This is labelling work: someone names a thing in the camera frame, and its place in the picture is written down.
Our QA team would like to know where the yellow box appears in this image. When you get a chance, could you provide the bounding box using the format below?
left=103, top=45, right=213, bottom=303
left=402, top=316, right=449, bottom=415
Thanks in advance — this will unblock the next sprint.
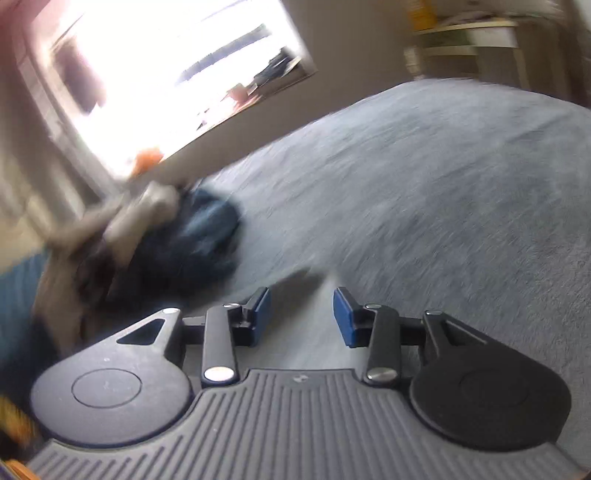
left=409, top=0, right=439, bottom=31

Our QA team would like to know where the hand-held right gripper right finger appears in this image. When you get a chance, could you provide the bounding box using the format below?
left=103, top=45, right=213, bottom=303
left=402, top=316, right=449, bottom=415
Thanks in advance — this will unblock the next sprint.
left=332, top=286, right=489, bottom=388

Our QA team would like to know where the dark blue garment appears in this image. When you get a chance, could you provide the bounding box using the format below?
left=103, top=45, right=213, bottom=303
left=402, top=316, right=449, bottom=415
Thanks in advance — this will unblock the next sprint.
left=106, top=189, right=243, bottom=315

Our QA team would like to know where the beige garment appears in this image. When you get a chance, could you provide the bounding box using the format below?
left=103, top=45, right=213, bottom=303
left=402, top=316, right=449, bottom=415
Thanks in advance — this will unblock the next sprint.
left=46, top=180, right=181, bottom=352

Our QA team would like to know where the teal duvet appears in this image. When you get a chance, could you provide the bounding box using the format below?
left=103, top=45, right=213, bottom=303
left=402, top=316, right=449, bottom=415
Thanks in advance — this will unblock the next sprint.
left=0, top=254, right=61, bottom=407

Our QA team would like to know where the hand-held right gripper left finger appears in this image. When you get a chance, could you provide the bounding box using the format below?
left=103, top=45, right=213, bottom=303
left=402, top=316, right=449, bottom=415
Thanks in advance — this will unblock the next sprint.
left=115, top=286, right=273, bottom=387

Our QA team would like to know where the orange object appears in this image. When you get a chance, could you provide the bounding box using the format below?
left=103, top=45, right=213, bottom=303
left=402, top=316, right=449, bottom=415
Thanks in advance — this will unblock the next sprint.
left=131, top=148, right=164, bottom=176

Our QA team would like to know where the dark hanging cloth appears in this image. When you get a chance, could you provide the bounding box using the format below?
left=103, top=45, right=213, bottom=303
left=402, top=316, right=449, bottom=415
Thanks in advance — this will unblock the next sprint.
left=53, top=44, right=105, bottom=114

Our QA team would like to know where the window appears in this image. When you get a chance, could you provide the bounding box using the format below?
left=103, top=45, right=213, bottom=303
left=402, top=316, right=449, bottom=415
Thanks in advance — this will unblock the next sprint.
left=46, top=0, right=319, bottom=181

